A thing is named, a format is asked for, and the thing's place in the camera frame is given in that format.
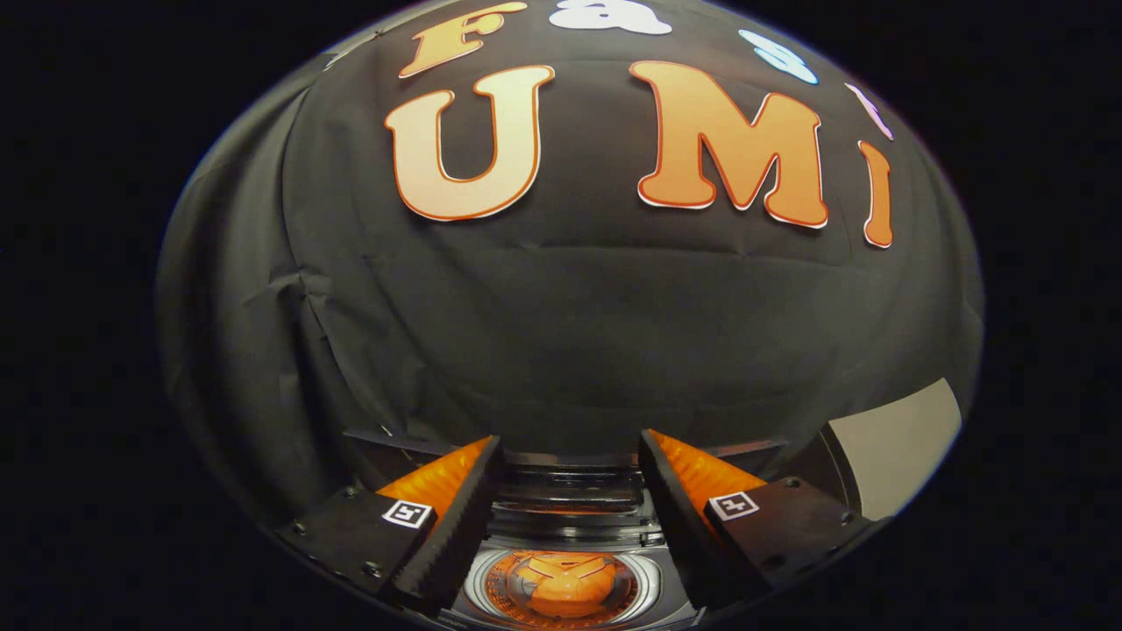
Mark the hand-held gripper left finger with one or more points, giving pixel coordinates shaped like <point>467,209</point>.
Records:
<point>460,526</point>

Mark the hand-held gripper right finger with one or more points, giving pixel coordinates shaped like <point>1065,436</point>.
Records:
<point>679,517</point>

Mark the grey washing machine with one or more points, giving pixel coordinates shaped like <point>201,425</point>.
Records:
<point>570,517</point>

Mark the yellow polo shirt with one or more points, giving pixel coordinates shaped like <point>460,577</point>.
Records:
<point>561,587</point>

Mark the black backdrop cloth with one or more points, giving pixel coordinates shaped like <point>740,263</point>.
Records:
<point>570,333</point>

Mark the grey cabinet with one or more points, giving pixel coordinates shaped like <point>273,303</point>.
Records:
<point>894,447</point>

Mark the black side cloth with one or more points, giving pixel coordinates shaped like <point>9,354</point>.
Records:
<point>228,350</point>

